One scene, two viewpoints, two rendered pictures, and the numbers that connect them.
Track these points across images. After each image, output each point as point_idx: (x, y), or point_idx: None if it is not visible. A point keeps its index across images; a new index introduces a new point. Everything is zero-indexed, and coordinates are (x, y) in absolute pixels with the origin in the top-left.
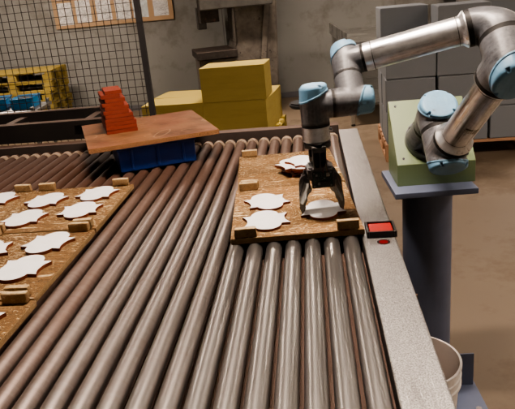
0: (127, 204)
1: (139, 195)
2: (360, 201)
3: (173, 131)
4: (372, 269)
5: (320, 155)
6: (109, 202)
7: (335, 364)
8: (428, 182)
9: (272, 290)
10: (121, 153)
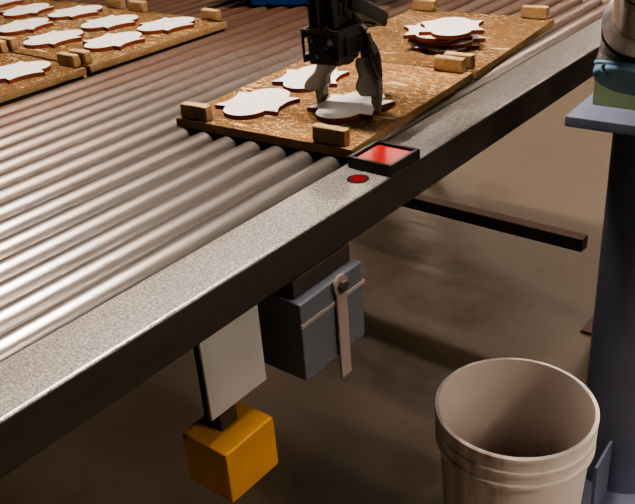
0: (184, 46)
1: (221, 38)
2: (450, 110)
3: None
4: (264, 213)
5: (328, 6)
6: (160, 38)
7: None
8: None
9: (102, 198)
10: None
